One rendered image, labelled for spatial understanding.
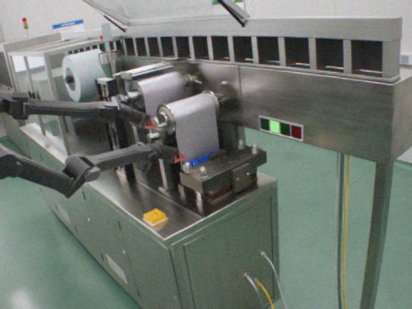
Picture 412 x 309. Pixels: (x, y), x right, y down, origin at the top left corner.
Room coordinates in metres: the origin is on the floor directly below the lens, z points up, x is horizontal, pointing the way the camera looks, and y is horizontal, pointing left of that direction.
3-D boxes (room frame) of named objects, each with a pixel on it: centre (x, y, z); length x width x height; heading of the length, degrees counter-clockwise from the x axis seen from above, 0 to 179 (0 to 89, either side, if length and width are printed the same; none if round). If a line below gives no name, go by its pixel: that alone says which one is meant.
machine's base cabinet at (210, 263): (2.45, 0.65, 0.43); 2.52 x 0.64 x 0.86; 36
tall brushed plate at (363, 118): (2.45, 0.16, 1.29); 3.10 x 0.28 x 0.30; 36
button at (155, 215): (1.40, 0.23, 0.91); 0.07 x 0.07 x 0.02; 36
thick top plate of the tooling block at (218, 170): (1.61, -0.10, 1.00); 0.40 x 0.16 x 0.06; 126
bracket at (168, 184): (1.67, 0.19, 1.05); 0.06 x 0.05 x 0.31; 126
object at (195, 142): (1.68, 0.00, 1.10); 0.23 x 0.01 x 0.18; 126
